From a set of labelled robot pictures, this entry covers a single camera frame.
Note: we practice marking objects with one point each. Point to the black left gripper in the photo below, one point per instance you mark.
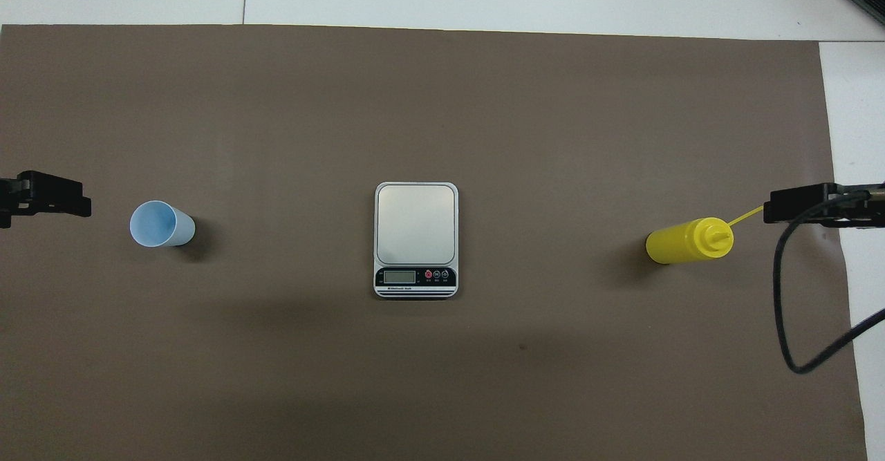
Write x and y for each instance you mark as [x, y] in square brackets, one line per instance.
[8, 195]

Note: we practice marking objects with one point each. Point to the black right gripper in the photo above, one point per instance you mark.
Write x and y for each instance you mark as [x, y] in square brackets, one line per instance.
[872, 213]

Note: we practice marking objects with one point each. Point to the light blue plastic cup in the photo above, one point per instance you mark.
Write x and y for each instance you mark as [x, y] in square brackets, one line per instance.
[162, 224]

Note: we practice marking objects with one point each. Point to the yellow squeeze bottle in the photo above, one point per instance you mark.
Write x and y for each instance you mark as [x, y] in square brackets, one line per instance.
[681, 243]

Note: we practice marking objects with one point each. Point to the silver digital kitchen scale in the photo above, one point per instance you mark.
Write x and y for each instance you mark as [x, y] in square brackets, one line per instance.
[415, 222]

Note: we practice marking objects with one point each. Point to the brown paper mat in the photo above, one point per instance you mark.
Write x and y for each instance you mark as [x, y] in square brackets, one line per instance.
[207, 101]

